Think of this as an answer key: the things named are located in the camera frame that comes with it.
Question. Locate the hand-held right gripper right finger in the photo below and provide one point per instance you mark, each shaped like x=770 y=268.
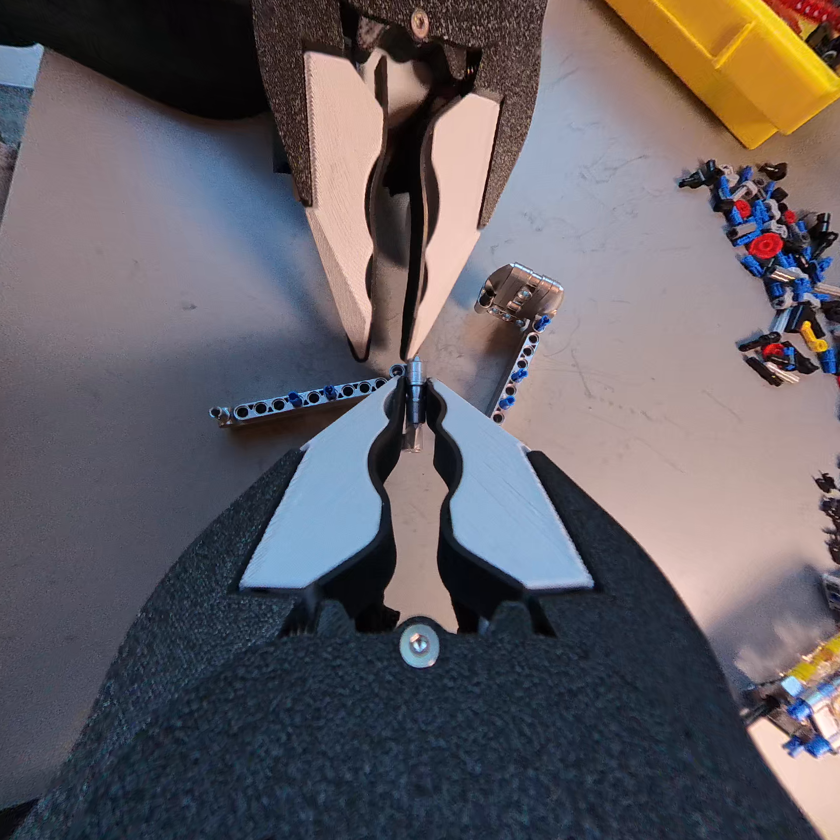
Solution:
x=505 y=518

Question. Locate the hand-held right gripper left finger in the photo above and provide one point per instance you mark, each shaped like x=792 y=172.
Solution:
x=321 y=512

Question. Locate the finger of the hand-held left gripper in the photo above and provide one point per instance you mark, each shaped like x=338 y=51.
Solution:
x=466 y=164
x=341 y=144

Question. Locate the grey holed beam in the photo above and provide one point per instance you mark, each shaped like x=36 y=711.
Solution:
x=295 y=398

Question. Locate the long grey beam panel assembly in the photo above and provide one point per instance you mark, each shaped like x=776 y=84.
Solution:
x=518 y=289

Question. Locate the small grey connector pin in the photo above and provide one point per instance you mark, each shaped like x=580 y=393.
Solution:
x=218 y=413

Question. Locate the silver curved toy panel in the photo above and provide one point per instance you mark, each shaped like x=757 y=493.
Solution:
x=415 y=400

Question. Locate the grey desk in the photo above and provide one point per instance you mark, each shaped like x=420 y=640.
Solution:
x=131 y=295

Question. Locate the black ribbed cloth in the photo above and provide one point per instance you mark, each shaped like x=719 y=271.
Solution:
x=131 y=52

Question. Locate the yellow printed toy box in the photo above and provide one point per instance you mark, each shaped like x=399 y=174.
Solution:
x=709 y=59

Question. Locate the pile of colourful toy pieces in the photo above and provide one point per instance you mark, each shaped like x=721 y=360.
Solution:
x=774 y=262

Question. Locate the pile of black toy pieces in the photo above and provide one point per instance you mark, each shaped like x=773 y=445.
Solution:
x=830 y=512

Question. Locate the pile of black red parts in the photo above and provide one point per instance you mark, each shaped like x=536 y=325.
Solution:
x=814 y=26

